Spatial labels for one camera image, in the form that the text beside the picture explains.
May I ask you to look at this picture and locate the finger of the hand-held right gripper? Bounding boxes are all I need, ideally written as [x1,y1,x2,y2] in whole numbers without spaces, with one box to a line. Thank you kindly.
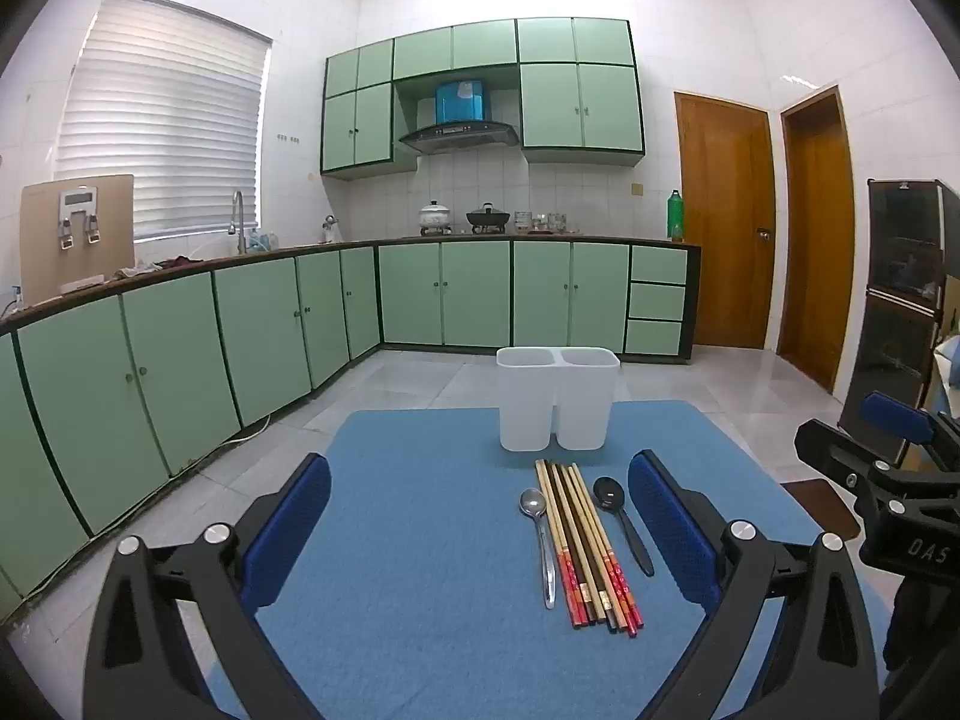
[861,390,940,446]
[795,420,912,518]

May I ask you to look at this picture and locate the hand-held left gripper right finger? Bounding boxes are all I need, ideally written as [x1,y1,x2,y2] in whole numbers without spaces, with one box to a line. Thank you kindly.
[626,450,878,720]

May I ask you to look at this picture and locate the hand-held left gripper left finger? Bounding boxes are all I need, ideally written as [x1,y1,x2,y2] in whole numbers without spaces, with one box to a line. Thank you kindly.
[82,454,332,720]

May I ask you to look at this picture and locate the black plastic spoon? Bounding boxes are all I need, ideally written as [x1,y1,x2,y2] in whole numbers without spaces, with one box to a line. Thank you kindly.
[592,476,655,577]

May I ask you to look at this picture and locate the bundle of chopsticks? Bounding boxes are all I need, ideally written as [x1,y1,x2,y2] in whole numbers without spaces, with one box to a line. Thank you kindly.
[534,459,646,635]

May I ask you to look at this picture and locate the metal spoon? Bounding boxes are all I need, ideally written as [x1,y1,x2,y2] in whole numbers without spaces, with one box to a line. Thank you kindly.
[519,487,557,610]

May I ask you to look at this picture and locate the white two-compartment utensil holder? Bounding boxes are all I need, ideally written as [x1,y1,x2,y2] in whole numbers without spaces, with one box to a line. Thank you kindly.
[496,346,621,453]

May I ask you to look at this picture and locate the light blue cloth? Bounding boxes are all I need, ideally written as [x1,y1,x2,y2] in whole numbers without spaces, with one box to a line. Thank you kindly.
[934,334,960,391]

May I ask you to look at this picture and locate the blue table mat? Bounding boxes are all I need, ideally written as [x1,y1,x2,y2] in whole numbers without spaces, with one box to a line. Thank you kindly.
[206,399,897,720]

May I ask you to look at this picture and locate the black glass-front cabinet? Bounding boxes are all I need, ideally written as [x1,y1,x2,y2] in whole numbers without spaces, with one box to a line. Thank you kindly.
[836,178,960,466]

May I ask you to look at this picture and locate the plain wooden door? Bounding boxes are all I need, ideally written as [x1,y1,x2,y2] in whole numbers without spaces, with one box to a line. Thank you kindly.
[778,86,856,395]

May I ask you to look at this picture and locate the wooden door with knob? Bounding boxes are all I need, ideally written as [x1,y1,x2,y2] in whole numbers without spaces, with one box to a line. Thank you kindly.
[673,91,777,351]

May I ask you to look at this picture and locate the green base cabinet run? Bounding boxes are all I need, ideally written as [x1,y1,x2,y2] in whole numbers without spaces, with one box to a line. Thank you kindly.
[0,238,702,601]

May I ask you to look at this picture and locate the crumpled cloth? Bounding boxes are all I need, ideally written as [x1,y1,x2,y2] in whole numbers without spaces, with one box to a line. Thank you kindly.
[112,259,203,279]

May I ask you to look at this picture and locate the black wok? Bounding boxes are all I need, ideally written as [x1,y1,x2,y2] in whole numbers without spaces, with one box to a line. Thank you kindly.
[466,202,512,233]

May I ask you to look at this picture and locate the brown cardboard board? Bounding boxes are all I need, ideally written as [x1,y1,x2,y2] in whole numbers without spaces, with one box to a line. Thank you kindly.
[19,174,136,302]

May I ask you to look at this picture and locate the white window blind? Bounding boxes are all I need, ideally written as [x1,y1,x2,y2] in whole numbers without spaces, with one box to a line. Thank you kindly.
[56,0,272,241]

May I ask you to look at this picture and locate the black range hood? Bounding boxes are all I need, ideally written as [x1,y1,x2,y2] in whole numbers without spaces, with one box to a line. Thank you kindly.
[399,122,520,156]

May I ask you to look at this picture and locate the blue hood chimney cover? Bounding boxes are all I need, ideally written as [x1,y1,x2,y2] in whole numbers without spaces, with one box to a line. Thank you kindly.
[435,80,485,123]

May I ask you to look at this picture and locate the white floor cable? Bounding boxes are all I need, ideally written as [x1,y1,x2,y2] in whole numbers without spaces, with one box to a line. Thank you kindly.
[169,412,271,481]

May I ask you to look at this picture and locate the white wall-mount device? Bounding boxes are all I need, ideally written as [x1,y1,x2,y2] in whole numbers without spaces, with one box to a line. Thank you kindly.
[56,186,102,250]

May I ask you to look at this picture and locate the green wall cabinets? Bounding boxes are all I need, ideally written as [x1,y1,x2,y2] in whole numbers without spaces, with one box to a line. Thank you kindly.
[321,17,646,181]

